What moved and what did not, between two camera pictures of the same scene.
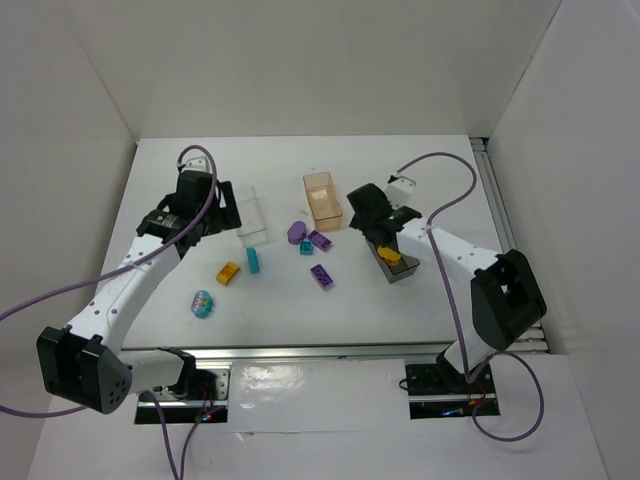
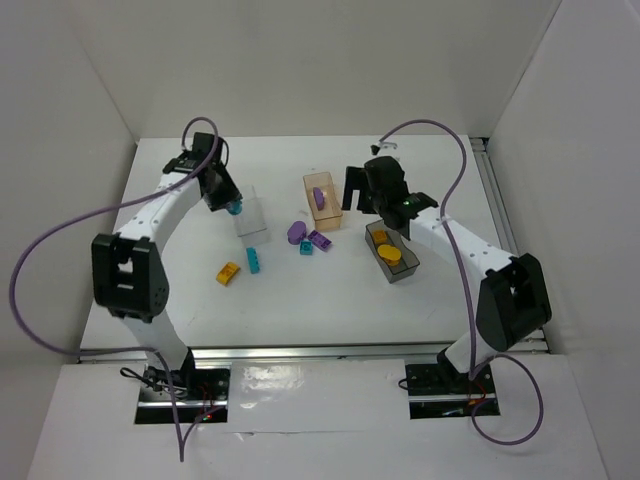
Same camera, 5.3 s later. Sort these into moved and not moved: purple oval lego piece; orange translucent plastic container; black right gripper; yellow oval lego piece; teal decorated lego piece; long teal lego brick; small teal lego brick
Moved: black right gripper; teal decorated lego piece
Not moved: small teal lego brick; purple oval lego piece; orange translucent plastic container; long teal lego brick; yellow oval lego piece
